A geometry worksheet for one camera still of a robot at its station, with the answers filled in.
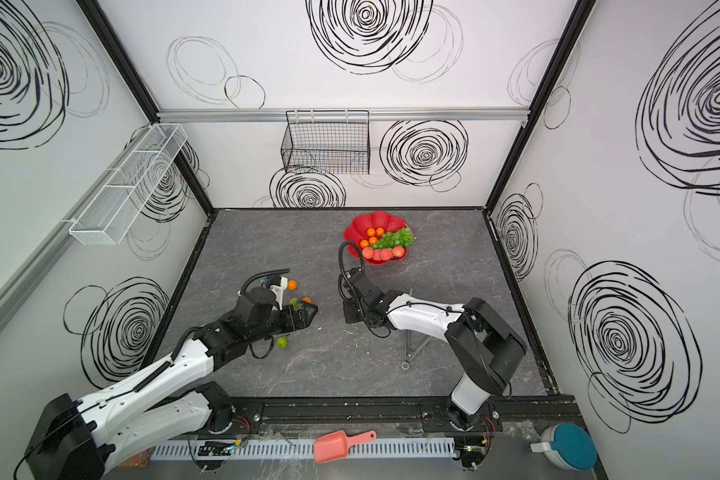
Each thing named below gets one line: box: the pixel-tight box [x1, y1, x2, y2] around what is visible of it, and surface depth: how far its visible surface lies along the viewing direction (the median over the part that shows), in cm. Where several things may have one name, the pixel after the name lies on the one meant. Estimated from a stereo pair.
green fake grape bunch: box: [372, 227, 416, 249], surface depth 106 cm
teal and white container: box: [530, 422, 598, 471], surface depth 66 cm
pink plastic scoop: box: [314, 430, 377, 464], surface depth 71 cm
